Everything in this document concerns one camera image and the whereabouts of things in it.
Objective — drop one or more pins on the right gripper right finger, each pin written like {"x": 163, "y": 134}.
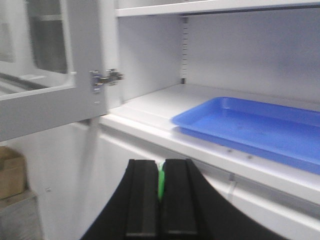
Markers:
{"x": 192, "y": 209}

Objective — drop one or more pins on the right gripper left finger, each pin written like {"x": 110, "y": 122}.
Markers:
{"x": 132, "y": 213}

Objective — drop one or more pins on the green plastic spoon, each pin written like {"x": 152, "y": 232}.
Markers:
{"x": 161, "y": 181}

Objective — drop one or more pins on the cabinet glass door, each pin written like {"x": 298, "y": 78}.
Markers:
{"x": 48, "y": 49}

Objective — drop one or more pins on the upper cabinet shelf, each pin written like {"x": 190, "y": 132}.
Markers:
{"x": 209, "y": 6}

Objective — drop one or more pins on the blue plastic tray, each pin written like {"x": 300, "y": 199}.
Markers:
{"x": 283, "y": 134}

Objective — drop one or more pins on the small cardboard box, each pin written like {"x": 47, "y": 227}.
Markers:
{"x": 12, "y": 172}

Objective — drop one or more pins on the metal door hinge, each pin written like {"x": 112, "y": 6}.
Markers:
{"x": 98, "y": 80}

